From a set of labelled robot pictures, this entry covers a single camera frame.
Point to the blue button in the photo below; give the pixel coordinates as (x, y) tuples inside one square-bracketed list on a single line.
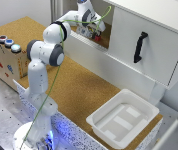
[(9, 42)]

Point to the green button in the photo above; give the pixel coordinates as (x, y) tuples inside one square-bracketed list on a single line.
[(15, 47)]

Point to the wooden drawer box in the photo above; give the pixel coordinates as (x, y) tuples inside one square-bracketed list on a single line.
[(9, 30)]

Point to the red button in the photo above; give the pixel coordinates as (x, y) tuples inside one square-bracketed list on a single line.
[(2, 38)]

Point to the pink block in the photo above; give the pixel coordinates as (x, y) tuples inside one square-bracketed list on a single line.
[(97, 38)]

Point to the white plastic box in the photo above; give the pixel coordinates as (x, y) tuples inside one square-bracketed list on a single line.
[(122, 121)]

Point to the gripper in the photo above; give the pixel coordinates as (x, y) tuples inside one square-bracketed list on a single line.
[(86, 32)]

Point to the white sliding door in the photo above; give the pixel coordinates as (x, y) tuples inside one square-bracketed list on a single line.
[(162, 46)]

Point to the white cabinet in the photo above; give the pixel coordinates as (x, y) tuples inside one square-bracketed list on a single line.
[(145, 10)]

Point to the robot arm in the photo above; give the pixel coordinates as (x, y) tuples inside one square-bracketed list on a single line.
[(39, 73)]

